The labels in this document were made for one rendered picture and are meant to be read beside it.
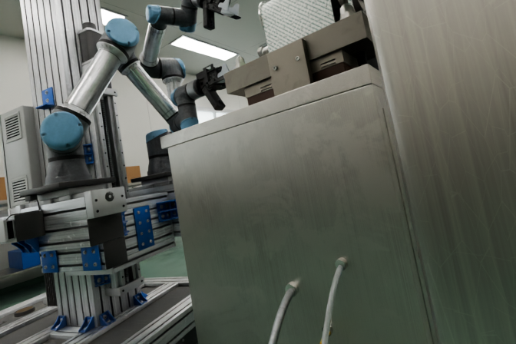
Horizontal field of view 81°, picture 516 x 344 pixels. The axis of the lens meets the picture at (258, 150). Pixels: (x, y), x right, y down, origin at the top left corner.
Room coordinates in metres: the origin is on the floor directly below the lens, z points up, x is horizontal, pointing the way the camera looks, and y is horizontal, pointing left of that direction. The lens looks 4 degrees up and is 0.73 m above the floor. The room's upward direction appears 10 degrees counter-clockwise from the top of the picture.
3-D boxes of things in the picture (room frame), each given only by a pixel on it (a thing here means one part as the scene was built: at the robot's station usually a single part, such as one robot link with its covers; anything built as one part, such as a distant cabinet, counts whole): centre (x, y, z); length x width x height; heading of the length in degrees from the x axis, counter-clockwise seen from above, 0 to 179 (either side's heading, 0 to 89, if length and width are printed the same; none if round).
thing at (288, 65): (0.71, -0.11, 0.96); 0.10 x 0.03 x 0.11; 54
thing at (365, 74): (1.78, -0.70, 0.88); 2.52 x 0.66 x 0.04; 144
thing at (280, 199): (1.77, -0.72, 0.43); 2.52 x 0.64 x 0.86; 144
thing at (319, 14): (0.91, -0.19, 1.11); 0.23 x 0.01 x 0.18; 54
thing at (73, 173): (1.12, 0.71, 0.87); 0.15 x 0.15 x 0.10
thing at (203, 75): (1.15, 0.13, 1.12); 0.12 x 0.08 x 0.09; 54
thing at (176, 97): (1.24, 0.26, 1.11); 0.11 x 0.08 x 0.09; 54
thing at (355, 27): (0.79, -0.15, 1.00); 0.40 x 0.16 x 0.06; 54
